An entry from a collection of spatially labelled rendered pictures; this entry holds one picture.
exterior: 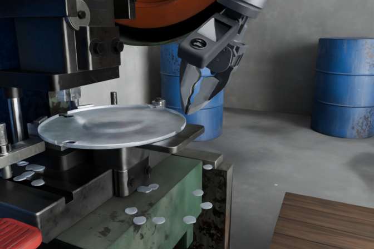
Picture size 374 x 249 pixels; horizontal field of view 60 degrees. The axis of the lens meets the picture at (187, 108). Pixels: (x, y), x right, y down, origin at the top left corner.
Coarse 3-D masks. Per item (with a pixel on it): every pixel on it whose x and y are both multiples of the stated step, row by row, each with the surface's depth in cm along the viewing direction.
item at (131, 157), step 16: (192, 128) 64; (160, 144) 55; (176, 144) 55; (96, 160) 64; (112, 160) 63; (128, 160) 63; (144, 160) 68; (128, 176) 64; (144, 176) 69; (128, 192) 64
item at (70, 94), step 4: (72, 88) 69; (76, 88) 70; (80, 88) 72; (56, 92) 69; (60, 92) 68; (64, 92) 68; (68, 92) 68; (72, 92) 69; (76, 92) 70; (80, 92) 72; (56, 96) 69; (60, 96) 68; (64, 96) 68; (68, 96) 69; (72, 96) 69; (76, 96) 70; (80, 96) 71; (60, 100) 69; (64, 100) 68; (68, 100) 69; (72, 100) 69
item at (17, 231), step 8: (0, 224) 36; (8, 224) 36; (16, 224) 36; (24, 224) 36; (0, 232) 35; (8, 232) 35; (16, 232) 35; (24, 232) 35; (32, 232) 35; (40, 232) 35; (0, 240) 33; (8, 240) 33; (16, 240) 33; (24, 240) 33; (32, 240) 34; (40, 240) 35; (0, 248) 32; (8, 248) 32; (16, 248) 32; (24, 248) 33; (32, 248) 34
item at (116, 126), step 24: (48, 120) 68; (72, 120) 69; (96, 120) 67; (120, 120) 67; (144, 120) 67; (168, 120) 69; (72, 144) 53; (96, 144) 55; (120, 144) 53; (144, 144) 55
